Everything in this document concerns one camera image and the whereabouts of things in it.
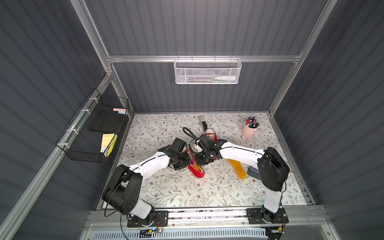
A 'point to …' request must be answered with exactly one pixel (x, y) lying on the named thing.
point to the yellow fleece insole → (240, 171)
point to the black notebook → (107, 121)
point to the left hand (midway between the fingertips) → (190, 162)
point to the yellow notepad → (108, 140)
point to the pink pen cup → (248, 132)
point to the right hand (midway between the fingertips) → (197, 162)
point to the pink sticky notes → (121, 111)
